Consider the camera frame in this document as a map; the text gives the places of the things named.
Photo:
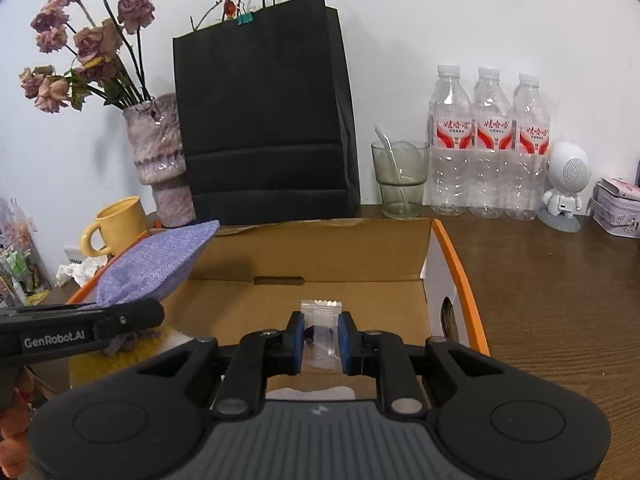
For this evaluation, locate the purple ceramic vase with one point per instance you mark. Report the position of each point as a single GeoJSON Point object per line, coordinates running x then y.
{"type": "Point", "coordinates": [154, 133]}

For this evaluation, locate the glass cup with spoon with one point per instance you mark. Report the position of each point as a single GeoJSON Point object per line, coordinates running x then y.
{"type": "Point", "coordinates": [401, 170]}

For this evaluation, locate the small tin box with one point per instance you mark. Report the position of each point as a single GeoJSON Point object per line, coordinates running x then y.
{"type": "Point", "coordinates": [615, 206]}

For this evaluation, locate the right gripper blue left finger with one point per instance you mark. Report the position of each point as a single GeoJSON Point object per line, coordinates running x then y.
{"type": "Point", "coordinates": [270, 352]}

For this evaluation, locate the right water bottle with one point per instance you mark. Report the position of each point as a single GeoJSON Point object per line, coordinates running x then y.
{"type": "Point", "coordinates": [527, 162]}

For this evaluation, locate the water bottle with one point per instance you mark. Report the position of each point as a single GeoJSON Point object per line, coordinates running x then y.
{"type": "Point", "coordinates": [492, 140]}
{"type": "Point", "coordinates": [527, 162]}
{"type": "Point", "coordinates": [450, 131]}

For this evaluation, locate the red cardboard pumpkin box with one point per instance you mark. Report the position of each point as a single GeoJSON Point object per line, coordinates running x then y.
{"type": "Point", "coordinates": [403, 277]}

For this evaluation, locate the cluttered shelf rack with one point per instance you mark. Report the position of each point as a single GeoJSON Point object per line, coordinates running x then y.
{"type": "Point", "coordinates": [24, 280]}

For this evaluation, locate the dried pink roses bunch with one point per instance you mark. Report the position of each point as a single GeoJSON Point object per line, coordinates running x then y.
{"type": "Point", "coordinates": [106, 45]}

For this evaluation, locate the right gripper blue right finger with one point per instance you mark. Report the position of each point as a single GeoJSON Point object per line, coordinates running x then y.
{"type": "Point", "coordinates": [371, 353]}

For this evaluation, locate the person left hand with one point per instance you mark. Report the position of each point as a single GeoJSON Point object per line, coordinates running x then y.
{"type": "Point", "coordinates": [14, 424]}

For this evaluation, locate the white astronaut speaker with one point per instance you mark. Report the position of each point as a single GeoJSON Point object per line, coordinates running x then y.
{"type": "Point", "coordinates": [569, 173]}

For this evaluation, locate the crumpled tissue near mug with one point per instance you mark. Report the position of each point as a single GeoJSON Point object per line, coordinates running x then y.
{"type": "Point", "coordinates": [80, 272]}

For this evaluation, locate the yellow white plush toy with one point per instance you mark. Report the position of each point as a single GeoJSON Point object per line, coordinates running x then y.
{"type": "Point", "coordinates": [135, 349]}

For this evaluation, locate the green binder clip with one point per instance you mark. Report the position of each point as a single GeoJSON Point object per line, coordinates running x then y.
{"type": "Point", "coordinates": [244, 18]}

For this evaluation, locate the purple cloth pouch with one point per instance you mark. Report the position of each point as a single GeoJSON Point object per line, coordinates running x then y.
{"type": "Point", "coordinates": [156, 266]}

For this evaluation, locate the small clear sachet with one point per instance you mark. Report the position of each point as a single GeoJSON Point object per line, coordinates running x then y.
{"type": "Point", "coordinates": [321, 348]}

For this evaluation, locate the left water bottle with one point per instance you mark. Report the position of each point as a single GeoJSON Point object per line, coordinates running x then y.
{"type": "Point", "coordinates": [450, 131]}

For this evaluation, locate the middle water bottle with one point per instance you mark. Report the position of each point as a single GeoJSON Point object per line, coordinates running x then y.
{"type": "Point", "coordinates": [492, 140]}

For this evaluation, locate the yellow mug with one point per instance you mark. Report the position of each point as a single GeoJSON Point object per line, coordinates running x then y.
{"type": "Point", "coordinates": [119, 224]}

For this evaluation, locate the black paper bag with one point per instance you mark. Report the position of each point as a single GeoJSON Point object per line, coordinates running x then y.
{"type": "Point", "coordinates": [266, 116]}

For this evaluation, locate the white tissue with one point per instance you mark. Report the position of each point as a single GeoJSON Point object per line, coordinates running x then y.
{"type": "Point", "coordinates": [338, 393]}

